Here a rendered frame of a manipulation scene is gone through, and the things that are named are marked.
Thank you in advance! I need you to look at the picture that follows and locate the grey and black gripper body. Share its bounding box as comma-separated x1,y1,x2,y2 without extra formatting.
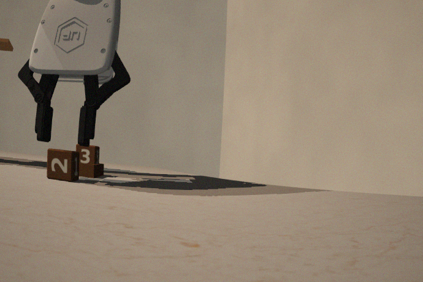
29,0,121,83

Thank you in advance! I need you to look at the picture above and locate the dark brown cube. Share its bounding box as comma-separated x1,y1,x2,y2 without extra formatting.
76,144,99,164
47,148,80,182

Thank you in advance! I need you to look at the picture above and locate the brown wooden tray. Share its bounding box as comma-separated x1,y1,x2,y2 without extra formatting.
79,163,104,178

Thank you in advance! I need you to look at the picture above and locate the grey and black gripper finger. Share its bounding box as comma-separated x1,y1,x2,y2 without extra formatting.
78,51,131,147
18,59,59,142

